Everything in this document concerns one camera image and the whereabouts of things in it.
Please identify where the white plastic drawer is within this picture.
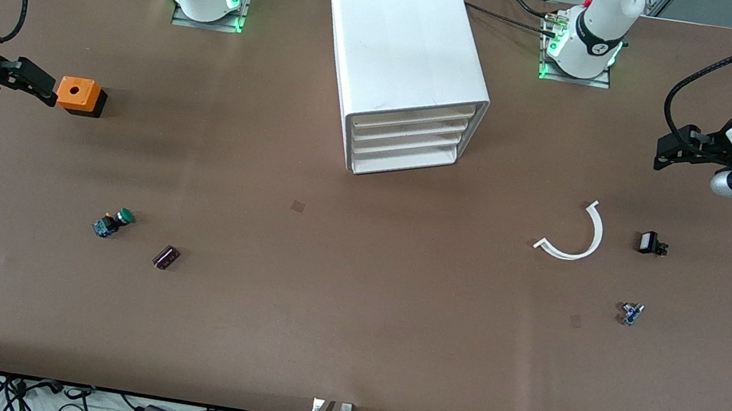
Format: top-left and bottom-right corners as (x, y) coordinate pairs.
(348, 109), (473, 163)
(348, 89), (477, 142)
(348, 128), (466, 188)

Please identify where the green push button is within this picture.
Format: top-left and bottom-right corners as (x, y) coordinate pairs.
(91, 204), (137, 243)

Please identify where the white drawer cabinet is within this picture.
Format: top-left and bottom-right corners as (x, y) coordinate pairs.
(304, 0), (505, 191)

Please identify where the orange box with hole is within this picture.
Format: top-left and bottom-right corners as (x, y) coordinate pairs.
(53, 74), (110, 120)

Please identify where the white curved plastic piece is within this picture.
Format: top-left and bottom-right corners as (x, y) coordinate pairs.
(532, 193), (608, 265)

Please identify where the small blue electronic component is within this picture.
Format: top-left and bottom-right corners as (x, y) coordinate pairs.
(618, 301), (646, 328)

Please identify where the dark purple capacitor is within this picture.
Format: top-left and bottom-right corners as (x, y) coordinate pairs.
(151, 243), (182, 273)

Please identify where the small black switch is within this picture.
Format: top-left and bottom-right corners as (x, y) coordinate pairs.
(638, 230), (671, 258)

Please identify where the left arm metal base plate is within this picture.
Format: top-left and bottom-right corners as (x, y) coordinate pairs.
(537, 10), (622, 90)

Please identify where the black base power cable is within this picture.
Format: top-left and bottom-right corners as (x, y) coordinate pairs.
(463, 1), (563, 39)

